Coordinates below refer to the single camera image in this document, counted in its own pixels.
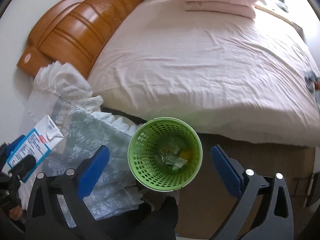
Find green plastic mesh wastebasket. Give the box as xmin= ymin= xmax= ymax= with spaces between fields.
xmin=127 ymin=117 xmax=203 ymax=192

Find blue white milk carton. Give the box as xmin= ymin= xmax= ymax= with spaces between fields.
xmin=7 ymin=115 xmax=63 ymax=183

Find person left hand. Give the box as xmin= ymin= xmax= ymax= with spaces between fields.
xmin=8 ymin=205 xmax=23 ymax=220

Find orange wooden headboard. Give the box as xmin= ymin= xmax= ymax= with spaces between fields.
xmin=17 ymin=0 xmax=144 ymax=77

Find crumpled wrappers in basket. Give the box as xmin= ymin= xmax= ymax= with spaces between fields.
xmin=159 ymin=138 xmax=188 ymax=172

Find pink bed sheet mattress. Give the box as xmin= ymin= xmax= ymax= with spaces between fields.
xmin=88 ymin=0 xmax=319 ymax=147

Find yellow wrapper in basket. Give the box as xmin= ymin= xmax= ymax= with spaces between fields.
xmin=179 ymin=151 xmax=193 ymax=160

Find black stand by bed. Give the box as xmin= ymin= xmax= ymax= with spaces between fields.
xmin=293 ymin=172 xmax=319 ymax=207

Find items pile on bed edge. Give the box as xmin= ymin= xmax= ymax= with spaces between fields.
xmin=304 ymin=71 xmax=319 ymax=93

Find white lace table cover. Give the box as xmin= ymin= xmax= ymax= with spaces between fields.
xmin=20 ymin=62 xmax=150 ymax=225

